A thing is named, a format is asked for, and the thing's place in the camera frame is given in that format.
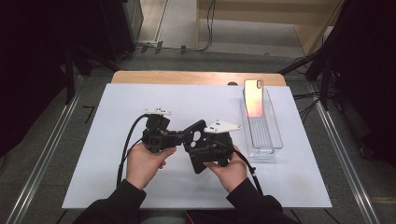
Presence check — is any bundle of black cables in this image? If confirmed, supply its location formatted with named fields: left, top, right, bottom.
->
left=292, top=91, right=322, bottom=123

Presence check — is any person's left hand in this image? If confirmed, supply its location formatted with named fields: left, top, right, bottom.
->
left=125, top=142, right=177, bottom=191

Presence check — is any right hand-held gripper cable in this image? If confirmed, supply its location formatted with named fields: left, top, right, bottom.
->
left=211, top=140, right=264, bottom=196

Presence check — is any black floor cable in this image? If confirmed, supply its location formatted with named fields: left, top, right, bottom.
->
left=178, top=0, right=218, bottom=53

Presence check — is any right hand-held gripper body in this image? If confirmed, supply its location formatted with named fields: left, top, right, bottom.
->
left=199, top=119, right=243, bottom=168

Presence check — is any person's right hand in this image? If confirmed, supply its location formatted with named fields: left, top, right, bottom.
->
left=204, top=146, right=249, bottom=194

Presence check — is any left hand-held gripper cable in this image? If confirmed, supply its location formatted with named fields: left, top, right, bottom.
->
left=116, top=113, right=151, bottom=189

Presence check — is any wooden shelf unit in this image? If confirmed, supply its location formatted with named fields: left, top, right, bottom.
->
left=195, top=0, right=344, bottom=56

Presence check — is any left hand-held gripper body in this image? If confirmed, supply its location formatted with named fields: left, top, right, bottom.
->
left=142, top=107, right=179, bottom=154

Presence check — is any dark cabinet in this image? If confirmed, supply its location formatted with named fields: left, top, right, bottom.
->
left=99, top=0, right=145, bottom=61

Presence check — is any black phone case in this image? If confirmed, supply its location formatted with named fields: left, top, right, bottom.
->
left=182, top=119, right=233, bottom=175

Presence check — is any clear plastic rack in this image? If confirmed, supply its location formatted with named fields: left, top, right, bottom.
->
left=238, top=87, right=284, bottom=159

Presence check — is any hand-held gripper cable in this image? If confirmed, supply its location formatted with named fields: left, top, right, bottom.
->
left=211, top=140, right=264, bottom=196
left=116, top=113, right=151, bottom=189

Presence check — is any aluminium floor rail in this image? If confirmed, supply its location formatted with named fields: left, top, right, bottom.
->
left=311, top=92, right=381, bottom=224
left=6, top=76, right=84, bottom=224

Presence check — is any white board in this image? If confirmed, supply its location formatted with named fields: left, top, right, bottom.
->
left=61, top=83, right=332, bottom=209

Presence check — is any black metal stand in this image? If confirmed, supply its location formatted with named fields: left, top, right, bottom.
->
left=62, top=46, right=120, bottom=105
left=277, top=0, right=347, bottom=110

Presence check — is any blue phone case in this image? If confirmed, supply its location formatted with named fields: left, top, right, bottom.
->
left=243, top=78, right=265, bottom=119

